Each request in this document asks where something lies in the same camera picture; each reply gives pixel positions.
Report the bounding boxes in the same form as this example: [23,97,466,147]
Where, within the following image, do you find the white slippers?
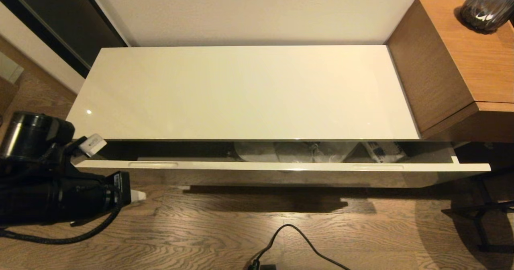
[234,141,281,164]
[277,141,359,164]

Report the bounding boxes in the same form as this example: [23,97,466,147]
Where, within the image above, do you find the white glossy low cabinet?
[66,45,421,142]

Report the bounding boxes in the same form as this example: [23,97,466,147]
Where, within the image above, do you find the black sliding door panel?
[0,0,128,78]

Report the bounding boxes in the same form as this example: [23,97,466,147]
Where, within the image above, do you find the white packet with blue print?
[363,141,407,164]

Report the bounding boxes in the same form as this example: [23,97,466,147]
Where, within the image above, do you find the black metal stand legs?
[441,166,514,252]

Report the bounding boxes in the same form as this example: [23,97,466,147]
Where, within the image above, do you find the brown wooden side cabinet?
[385,0,514,143]

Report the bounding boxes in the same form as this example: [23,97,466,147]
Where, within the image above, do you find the dark ribbed glass vase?
[459,0,514,34]

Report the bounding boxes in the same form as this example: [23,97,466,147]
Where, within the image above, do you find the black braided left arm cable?
[0,204,122,245]

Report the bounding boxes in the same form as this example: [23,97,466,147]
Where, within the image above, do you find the white door frame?
[0,1,87,94]

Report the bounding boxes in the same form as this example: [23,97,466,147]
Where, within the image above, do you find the black power cable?
[247,224,352,270]

